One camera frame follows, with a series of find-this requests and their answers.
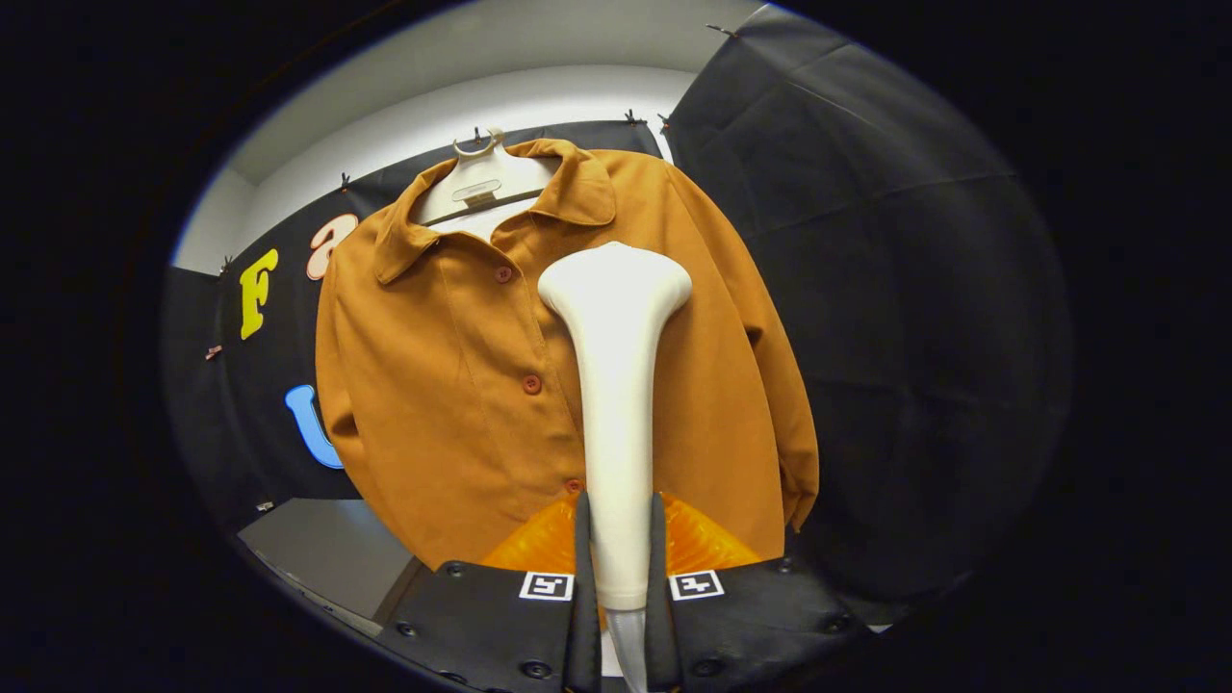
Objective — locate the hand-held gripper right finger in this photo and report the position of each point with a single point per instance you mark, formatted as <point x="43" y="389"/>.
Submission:
<point x="656" y="616"/>

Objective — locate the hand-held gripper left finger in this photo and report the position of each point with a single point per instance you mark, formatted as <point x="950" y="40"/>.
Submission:
<point x="587" y="616"/>

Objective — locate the white garment steamer head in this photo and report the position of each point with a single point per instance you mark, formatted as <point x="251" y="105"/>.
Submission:
<point x="616" y="404"/>

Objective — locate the orange button-up shirt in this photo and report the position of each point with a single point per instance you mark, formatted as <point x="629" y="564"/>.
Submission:
<point x="433" y="414"/>

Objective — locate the white clothes hanger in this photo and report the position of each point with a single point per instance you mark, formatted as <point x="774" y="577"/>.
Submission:
<point x="481" y="188"/>

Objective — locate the grey cabinet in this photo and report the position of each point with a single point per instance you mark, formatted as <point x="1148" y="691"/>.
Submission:
<point x="327" y="549"/>

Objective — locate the black backdrop cloth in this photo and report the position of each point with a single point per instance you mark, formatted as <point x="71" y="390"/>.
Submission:
<point x="914" y="289"/>

